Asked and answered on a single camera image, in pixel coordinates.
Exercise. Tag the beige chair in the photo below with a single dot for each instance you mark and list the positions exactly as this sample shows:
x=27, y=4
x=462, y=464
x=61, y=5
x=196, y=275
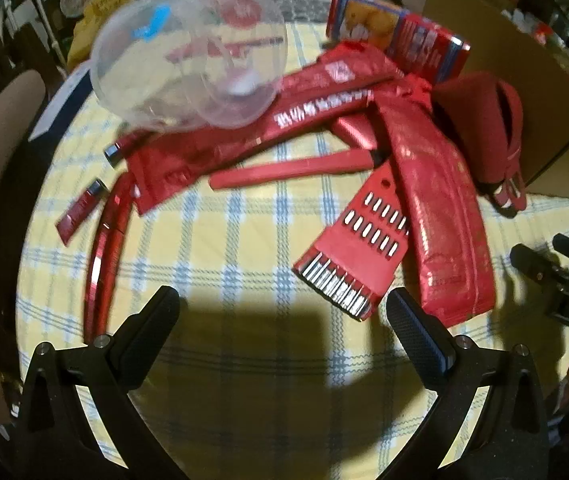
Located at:
x=2, y=120

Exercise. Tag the red fabric bag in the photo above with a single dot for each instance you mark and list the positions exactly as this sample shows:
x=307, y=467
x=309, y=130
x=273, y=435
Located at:
x=484, y=125

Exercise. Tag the red blue biscuit box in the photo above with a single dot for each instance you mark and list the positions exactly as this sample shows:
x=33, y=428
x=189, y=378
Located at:
x=404, y=30

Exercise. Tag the small red stick packet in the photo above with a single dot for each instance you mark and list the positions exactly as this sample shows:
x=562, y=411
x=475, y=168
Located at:
x=78, y=215

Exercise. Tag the yellow plaid tablecloth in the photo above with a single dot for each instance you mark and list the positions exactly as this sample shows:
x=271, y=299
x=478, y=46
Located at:
x=224, y=240

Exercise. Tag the red tube with silver cap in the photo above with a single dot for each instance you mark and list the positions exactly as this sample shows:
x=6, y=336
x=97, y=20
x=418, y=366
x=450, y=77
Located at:
x=114, y=154

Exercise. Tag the grey patterned mat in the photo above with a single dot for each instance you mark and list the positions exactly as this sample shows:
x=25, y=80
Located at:
x=304, y=7

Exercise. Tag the brown cardboard box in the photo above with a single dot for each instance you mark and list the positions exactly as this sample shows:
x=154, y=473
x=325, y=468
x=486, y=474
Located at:
x=524, y=85

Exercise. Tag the red grater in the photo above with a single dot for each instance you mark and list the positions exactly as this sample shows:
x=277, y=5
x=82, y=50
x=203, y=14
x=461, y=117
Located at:
x=359, y=250

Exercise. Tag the glossy red packet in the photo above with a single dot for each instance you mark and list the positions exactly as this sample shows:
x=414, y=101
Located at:
x=444, y=220

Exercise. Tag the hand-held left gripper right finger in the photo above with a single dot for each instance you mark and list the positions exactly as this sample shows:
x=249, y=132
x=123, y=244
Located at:
x=414, y=325

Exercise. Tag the red headband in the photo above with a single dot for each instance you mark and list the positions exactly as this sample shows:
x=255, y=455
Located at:
x=107, y=260

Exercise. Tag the red packet with white lettering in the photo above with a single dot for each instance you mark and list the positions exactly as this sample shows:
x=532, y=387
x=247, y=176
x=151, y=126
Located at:
x=274, y=115

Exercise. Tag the white paper sheet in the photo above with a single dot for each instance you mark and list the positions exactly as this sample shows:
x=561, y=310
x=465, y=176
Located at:
x=59, y=105

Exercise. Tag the yellow plastic bag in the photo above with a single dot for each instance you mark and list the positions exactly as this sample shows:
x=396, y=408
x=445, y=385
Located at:
x=97, y=20

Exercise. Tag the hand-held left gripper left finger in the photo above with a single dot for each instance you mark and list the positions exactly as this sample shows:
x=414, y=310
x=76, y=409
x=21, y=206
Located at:
x=154, y=320

